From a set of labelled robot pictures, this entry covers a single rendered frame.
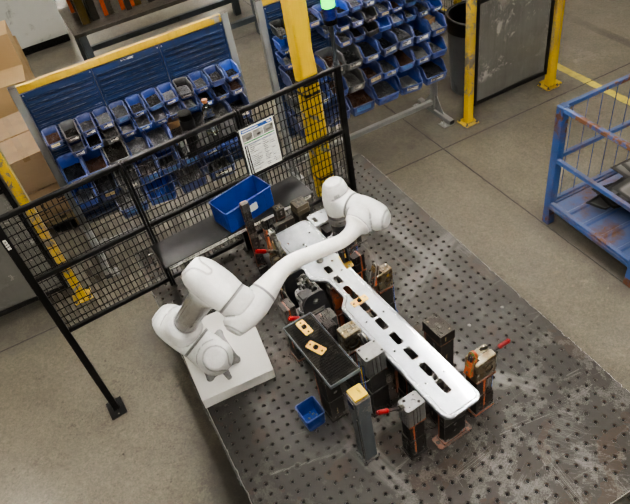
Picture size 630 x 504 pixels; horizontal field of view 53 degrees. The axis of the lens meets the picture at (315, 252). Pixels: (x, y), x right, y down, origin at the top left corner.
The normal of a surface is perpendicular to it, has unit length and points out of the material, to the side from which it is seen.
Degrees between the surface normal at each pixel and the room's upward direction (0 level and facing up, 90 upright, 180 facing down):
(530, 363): 0
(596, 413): 0
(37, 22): 90
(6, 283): 91
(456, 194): 0
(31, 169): 88
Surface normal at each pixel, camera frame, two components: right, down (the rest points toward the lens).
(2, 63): 0.40, 0.59
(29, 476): -0.14, -0.72
